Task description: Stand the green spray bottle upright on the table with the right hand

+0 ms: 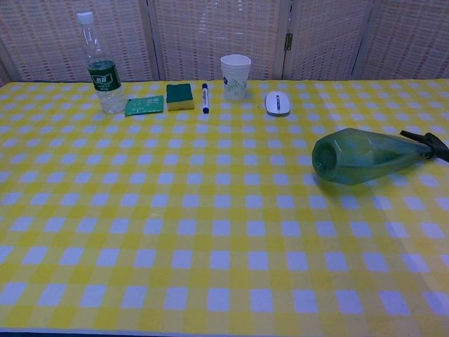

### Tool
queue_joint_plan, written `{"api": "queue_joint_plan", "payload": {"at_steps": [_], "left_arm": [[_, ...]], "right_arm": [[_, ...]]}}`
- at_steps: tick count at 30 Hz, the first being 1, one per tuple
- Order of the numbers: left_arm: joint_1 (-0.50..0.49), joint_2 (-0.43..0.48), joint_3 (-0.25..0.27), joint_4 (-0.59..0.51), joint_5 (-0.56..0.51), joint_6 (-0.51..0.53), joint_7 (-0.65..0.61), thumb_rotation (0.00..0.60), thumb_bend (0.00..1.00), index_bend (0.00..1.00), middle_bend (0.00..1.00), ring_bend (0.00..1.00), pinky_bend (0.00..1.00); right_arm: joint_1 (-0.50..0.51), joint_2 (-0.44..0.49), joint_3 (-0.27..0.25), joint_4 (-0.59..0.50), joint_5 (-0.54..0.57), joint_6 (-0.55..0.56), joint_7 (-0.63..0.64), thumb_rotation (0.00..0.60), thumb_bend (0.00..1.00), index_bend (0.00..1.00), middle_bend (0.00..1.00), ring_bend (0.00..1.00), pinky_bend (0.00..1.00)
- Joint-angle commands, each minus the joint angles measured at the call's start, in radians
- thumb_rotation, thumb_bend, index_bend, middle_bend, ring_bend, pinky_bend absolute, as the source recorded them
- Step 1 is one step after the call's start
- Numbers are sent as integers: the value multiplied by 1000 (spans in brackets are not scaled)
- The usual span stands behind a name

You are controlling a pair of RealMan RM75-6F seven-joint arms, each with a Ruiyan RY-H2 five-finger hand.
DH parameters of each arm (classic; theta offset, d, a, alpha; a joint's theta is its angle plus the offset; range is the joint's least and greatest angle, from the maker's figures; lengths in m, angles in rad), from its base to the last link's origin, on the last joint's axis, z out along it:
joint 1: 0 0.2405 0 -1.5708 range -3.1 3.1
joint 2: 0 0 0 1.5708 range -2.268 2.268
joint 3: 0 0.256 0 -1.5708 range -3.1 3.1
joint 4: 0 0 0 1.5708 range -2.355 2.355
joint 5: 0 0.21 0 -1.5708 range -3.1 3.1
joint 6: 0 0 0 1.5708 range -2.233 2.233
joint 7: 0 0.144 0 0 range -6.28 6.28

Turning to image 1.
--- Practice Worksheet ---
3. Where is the white paper cup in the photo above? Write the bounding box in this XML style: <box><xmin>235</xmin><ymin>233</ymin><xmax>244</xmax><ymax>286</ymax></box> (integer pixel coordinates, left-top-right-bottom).
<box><xmin>220</xmin><ymin>54</ymin><xmax>253</xmax><ymax>102</ymax></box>

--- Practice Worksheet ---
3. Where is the clear plastic water bottle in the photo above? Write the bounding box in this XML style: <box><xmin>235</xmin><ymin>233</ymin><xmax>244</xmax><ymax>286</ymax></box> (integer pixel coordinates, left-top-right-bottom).
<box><xmin>76</xmin><ymin>11</ymin><xmax>126</xmax><ymax>114</ymax></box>

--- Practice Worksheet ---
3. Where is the woven folding screen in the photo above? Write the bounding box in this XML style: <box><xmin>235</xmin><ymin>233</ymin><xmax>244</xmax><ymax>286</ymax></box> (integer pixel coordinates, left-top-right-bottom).
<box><xmin>0</xmin><ymin>0</ymin><xmax>449</xmax><ymax>88</ymax></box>

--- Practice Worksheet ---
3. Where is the white computer mouse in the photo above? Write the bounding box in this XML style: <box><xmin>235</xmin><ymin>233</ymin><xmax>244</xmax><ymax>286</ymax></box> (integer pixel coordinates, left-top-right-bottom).
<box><xmin>264</xmin><ymin>91</ymin><xmax>292</xmax><ymax>117</ymax></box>

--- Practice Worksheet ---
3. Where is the green translucent spray bottle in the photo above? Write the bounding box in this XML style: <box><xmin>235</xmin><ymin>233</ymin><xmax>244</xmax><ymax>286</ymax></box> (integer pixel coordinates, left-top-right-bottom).
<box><xmin>311</xmin><ymin>128</ymin><xmax>449</xmax><ymax>187</ymax></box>

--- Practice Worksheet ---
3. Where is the yellow white checkered tablecloth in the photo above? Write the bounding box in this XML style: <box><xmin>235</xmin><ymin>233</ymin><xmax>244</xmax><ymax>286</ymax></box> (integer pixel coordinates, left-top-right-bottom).
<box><xmin>0</xmin><ymin>79</ymin><xmax>449</xmax><ymax>335</ymax></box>

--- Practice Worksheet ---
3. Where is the green and yellow sponge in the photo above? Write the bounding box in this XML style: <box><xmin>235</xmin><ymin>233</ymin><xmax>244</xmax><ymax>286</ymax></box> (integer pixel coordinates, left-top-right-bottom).
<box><xmin>165</xmin><ymin>83</ymin><xmax>195</xmax><ymax>112</ymax></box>

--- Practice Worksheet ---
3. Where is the green card packet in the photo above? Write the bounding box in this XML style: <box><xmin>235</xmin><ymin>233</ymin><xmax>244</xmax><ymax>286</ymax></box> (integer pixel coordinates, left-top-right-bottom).
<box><xmin>124</xmin><ymin>95</ymin><xmax>165</xmax><ymax>117</ymax></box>

